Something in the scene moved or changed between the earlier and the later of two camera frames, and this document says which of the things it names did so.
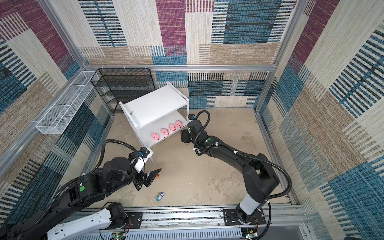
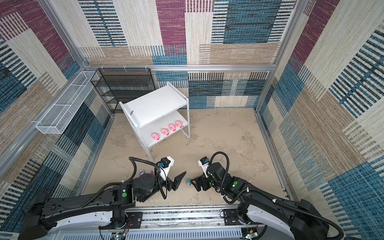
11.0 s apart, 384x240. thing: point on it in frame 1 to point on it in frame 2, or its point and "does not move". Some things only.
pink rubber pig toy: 172,127 does not move
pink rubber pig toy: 155,136 does not move
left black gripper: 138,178 to 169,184
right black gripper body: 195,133 to 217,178
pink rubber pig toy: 179,124 does not move
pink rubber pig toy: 165,131 does not move
